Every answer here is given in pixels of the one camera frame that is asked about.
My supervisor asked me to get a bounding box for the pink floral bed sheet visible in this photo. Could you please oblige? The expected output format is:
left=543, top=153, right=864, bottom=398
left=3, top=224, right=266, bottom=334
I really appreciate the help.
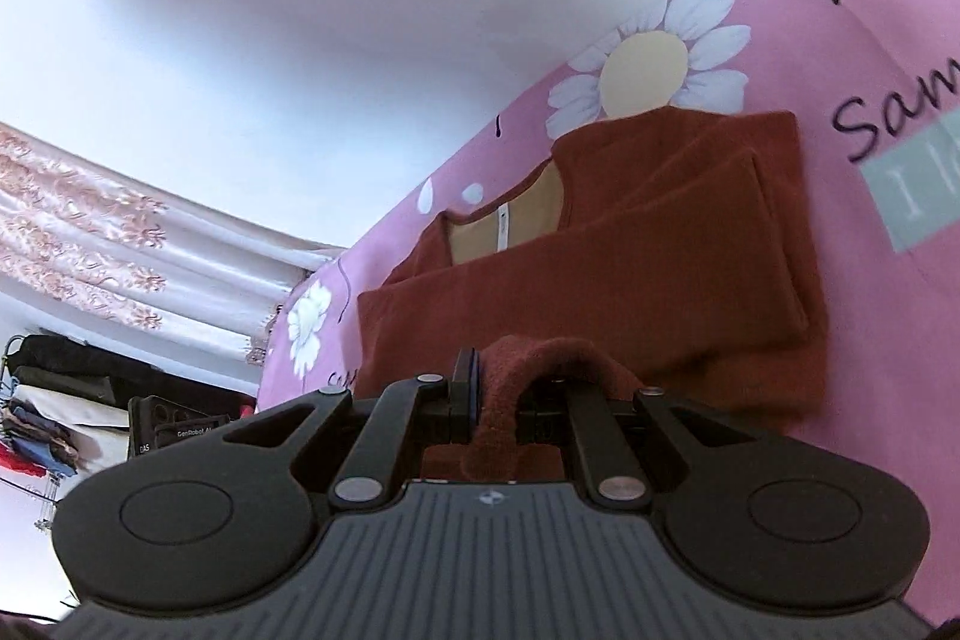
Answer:
left=259, top=0, right=958, bottom=620

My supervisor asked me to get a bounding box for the clothes rack with garments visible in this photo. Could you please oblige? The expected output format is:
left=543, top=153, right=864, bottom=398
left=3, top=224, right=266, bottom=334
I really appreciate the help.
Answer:
left=2, top=335, right=130, bottom=533

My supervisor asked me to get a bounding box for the black bag on rack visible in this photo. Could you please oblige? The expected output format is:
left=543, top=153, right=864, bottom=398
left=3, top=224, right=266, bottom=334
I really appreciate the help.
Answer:
left=3, top=333, right=254, bottom=455

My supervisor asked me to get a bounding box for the rust red sweater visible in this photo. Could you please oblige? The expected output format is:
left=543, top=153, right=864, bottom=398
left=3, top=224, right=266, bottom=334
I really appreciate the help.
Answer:
left=353, top=107, right=828, bottom=482

